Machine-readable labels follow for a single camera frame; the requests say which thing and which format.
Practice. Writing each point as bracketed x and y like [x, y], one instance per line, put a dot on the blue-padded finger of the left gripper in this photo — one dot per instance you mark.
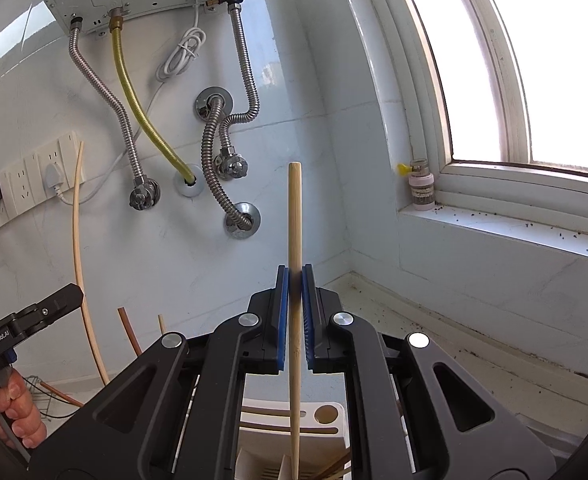
[62, 302]

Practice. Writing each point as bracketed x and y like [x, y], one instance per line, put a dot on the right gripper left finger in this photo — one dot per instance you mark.
[213, 377]

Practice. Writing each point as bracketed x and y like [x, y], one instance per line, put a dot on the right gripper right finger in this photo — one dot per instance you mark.
[338, 342]

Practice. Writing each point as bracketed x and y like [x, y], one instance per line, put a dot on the long light bamboo chopstick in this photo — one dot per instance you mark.
[79, 275]

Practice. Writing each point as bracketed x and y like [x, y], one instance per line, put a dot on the thick light bamboo chopstick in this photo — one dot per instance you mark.
[295, 306]

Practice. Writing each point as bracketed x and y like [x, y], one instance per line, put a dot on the person's left hand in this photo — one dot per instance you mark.
[17, 404]

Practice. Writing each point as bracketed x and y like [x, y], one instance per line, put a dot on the reddish brown curved chopstick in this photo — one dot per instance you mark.
[132, 338]

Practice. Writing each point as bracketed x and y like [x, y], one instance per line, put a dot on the small pink jar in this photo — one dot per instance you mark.
[421, 183]

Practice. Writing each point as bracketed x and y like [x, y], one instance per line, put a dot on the white wall socket strip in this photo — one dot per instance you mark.
[23, 183]

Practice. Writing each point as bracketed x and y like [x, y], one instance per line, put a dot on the white window frame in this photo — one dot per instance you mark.
[497, 102]

